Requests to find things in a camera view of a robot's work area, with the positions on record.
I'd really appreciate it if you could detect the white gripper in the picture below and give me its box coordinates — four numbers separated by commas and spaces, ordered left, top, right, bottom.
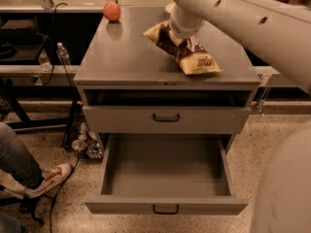
169, 7, 204, 39

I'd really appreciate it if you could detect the brown chip bag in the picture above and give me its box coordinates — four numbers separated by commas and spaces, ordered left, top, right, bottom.
143, 21, 222, 76

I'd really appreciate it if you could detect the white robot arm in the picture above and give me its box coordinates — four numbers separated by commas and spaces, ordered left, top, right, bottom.
170, 0, 311, 233

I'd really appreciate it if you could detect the grey drawer cabinet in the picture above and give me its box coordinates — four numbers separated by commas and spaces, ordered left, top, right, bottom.
74, 7, 259, 148

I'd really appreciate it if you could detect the closed grey upper drawer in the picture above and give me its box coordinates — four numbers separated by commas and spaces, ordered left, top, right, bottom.
83, 106, 251, 134

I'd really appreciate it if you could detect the open grey lower drawer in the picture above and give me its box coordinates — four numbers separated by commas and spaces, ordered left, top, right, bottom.
86, 134, 248, 216

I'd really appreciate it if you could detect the white ceramic bowl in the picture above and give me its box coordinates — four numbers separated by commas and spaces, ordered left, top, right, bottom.
165, 3, 175, 14

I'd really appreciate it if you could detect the orange round fruit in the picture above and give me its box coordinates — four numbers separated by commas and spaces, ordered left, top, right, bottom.
103, 2, 121, 22

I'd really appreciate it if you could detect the clear plastic water bottle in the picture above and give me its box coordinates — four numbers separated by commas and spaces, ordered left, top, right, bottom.
57, 42, 71, 67

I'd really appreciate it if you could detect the black side stand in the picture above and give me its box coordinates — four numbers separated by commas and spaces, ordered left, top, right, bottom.
0, 17, 82, 149

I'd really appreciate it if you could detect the clutter of floor items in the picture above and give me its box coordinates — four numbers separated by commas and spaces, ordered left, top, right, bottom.
71, 122, 103, 159

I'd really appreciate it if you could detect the white red sneaker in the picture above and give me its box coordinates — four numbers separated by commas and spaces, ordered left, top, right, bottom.
24, 163, 72, 199

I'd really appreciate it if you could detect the blue jeans leg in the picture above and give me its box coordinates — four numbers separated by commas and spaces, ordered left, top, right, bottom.
0, 122, 43, 188

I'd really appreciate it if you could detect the black cable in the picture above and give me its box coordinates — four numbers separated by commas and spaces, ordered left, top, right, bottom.
41, 2, 86, 233

